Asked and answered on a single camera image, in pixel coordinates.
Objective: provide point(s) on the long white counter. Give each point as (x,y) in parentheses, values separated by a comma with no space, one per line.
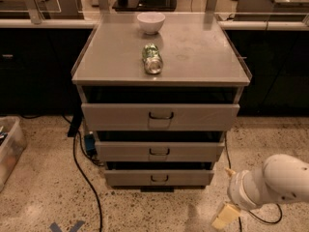
(225,25)

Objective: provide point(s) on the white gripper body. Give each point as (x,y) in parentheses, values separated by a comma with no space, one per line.
(238,188)

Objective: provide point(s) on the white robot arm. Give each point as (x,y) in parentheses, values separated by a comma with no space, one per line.
(281,179)

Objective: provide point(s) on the clear plastic storage bin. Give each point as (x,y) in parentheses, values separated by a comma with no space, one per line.
(12,144)

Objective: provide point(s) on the blue power adapter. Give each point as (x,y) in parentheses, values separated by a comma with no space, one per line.
(90,147)

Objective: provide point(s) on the grey middle drawer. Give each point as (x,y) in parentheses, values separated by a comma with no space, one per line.
(159,151)

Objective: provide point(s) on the grey drawer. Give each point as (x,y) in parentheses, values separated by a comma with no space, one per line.
(159,151)
(130,178)
(159,117)

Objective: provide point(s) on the grey bottom drawer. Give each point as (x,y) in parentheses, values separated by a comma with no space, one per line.
(130,178)

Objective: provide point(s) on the grey drawer cabinet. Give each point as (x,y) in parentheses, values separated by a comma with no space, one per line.
(199,67)

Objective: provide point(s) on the grey top drawer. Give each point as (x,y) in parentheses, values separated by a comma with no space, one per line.
(159,117)

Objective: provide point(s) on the green soda can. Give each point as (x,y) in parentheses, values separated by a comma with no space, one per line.
(153,63)

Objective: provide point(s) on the white bowl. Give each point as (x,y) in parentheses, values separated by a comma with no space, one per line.
(150,22)

